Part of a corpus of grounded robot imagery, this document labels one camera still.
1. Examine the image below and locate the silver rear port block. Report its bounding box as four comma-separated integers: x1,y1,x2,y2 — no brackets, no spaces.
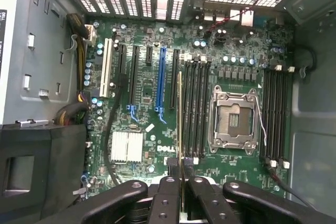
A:
229,8,255,27

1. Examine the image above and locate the green Dell motherboard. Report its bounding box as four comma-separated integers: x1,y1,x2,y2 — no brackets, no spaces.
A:
83,18,295,201

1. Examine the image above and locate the black RAM slot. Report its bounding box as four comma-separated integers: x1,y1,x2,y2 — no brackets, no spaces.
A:
259,64,271,166
201,56,212,164
265,65,278,167
278,67,295,169
194,56,205,163
182,55,191,162
272,66,286,167
188,56,198,162

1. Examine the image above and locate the tiny black expansion slot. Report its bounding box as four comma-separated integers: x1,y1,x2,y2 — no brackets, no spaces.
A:
145,46,153,67

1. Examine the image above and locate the thick black wire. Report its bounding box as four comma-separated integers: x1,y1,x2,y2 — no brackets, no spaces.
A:
103,73,127,186

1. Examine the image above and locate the yellow black power wire bundle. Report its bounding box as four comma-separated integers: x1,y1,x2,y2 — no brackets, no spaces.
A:
53,90,92,128
66,13,97,91

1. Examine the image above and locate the grey metal PC case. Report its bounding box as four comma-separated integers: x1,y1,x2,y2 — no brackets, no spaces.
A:
0,0,336,224

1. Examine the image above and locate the silver finned heatsink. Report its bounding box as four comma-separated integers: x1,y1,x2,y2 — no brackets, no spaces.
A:
110,130,144,164

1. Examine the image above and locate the short black expansion slot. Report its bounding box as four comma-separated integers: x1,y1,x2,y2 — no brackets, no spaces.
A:
117,42,127,88

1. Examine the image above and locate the long black expansion slot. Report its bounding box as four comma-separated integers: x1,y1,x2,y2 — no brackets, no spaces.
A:
128,45,140,107
169,49,181,110

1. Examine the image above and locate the thin black wire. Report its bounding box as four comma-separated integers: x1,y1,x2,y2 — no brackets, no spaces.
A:
264,160,317,209

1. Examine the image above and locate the silver socket locking lever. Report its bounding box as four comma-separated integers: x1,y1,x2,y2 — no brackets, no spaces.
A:
251,94,268,146

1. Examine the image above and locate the black plastic disk bay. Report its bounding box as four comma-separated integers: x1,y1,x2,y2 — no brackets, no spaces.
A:
0,123,88,224

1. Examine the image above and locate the silver CPU socket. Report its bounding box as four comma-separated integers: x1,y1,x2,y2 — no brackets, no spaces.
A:
208,84,261,154

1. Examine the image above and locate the blue expansion slot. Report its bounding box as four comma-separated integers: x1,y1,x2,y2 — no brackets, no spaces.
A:
154,47,168,110

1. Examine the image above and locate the white expansion slot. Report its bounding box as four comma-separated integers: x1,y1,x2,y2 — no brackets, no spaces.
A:
99,37,113,98

